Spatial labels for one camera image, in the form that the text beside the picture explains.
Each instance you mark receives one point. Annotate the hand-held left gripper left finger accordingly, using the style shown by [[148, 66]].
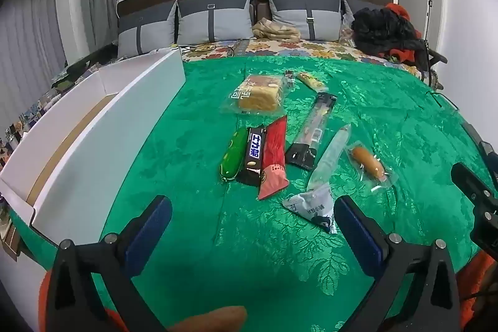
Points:
[[149, 234]]

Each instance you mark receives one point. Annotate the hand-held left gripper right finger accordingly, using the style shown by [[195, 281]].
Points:
[[356, 234]]

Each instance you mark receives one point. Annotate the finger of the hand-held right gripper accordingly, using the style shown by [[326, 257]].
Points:
[[472, 184], [489, 155]]

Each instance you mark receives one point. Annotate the clear sausage bun packet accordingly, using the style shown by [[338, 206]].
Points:
[[367, 161]]

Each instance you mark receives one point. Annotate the long clear snack packet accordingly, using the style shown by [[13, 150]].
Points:
[[328, 161]]

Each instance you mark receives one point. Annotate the white cardboard box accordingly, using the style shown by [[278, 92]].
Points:
[[97, 145]]

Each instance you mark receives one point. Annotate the red snack packet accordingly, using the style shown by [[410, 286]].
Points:
[[274, 157]]

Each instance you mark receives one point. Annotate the long black snack packet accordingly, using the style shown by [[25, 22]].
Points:
[[311, 129]]

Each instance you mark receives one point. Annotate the green snack bar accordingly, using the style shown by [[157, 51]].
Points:
[[233, 157]]

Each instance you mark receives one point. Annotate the dark brown chocolate bar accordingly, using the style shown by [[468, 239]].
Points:
[[253, 157]]

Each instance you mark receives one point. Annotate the clear bread packet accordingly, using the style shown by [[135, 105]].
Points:
[[258, 94]]

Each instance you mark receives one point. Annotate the person's orange clothing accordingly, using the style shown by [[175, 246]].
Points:
[[480, 273]]

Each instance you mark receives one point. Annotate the brown wooden block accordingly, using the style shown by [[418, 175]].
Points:
[[9, 238]]

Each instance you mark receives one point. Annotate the yellow snack bar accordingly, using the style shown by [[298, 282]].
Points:
[[311, 81]]

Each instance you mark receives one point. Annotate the black jacket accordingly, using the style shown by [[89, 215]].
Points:
[[381, 30]]

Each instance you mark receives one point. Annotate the orange garment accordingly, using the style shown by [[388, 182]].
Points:
[[397, 10]]

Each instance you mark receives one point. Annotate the small dark snack packet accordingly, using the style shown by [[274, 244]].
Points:
[[288, 74]]

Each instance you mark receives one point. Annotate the clear plastic bag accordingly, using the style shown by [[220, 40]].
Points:
[[346, 30]]

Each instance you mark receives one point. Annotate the floral bedsheet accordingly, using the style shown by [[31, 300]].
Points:
[[311, 46]]

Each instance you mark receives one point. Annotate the beige folded cloth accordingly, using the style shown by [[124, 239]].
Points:
[[274, 29]]

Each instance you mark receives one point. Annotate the grey curtain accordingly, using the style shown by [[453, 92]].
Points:
[[39, 24]]

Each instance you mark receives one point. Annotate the black metal frame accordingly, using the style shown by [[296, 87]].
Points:
[[435, 57]]

